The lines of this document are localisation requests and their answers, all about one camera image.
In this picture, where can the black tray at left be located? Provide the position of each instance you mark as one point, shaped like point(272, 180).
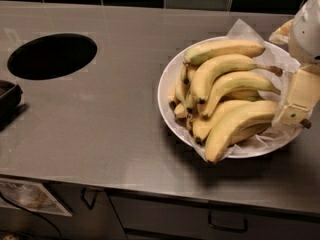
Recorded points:
point(10, 97)

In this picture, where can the right black drawer handle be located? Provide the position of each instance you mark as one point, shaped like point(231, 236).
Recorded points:
point(227, 222)

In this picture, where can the round black counter hole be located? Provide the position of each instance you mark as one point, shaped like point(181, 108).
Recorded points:
point(52, 56)

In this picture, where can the white paper liner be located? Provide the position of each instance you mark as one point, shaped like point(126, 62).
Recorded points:
point(245, 125)

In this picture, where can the open drawer with contents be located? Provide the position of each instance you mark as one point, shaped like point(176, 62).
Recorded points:
point(36, 197)

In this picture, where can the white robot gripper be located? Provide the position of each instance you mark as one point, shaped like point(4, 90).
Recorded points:
point(306, 34)

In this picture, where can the white round bowl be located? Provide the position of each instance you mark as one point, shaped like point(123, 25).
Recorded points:
point(166, 94)

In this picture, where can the left black drawer handle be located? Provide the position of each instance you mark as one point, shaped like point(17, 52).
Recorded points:
point(89, 197)

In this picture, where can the small bananas at left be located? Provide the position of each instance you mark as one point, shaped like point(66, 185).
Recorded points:
point(180, 98)

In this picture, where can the black drawer handle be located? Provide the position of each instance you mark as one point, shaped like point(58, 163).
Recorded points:
point(227, 222)
point(89, 197)

